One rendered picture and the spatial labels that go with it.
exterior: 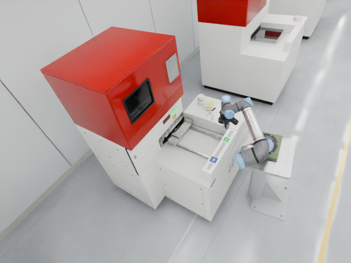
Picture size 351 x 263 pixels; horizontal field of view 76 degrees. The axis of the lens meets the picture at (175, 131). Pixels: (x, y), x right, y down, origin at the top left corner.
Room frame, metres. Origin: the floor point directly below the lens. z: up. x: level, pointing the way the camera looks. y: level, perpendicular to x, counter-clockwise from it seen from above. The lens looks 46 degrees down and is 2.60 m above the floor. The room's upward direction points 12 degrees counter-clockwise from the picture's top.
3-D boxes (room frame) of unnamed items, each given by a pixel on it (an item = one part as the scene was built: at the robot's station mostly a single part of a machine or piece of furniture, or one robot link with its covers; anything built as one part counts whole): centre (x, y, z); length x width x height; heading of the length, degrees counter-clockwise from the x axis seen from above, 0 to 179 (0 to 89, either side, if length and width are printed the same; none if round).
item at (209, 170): (1.25, -0.37, 0.89); 0.55 x 0.09 x 0.14; 138
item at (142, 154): (1.55, 0.15, 1.02); 0.82 x 0.03 x 0.40; 138
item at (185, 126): (1.65, -0.05, 0.87); 0.36 x 0.08 x 0.03; 138
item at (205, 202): (1.53, -0.27, 0.41); 0.97 x 0.64 x 0.82; 138
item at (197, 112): (1.77, -0.47, 0.89); 0.62 x 0.35 x 0.14; 48
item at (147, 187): (1.78, 0.41, 0.41); 0.82 x 0.71 x 0.82; 138
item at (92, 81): (1.76, 0.39, 1.52); 0.81 x 0.75 x 0.59; 138
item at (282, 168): (1.22, -0.80, 0.75); 0.45 x 0.44 x 0.13; 57
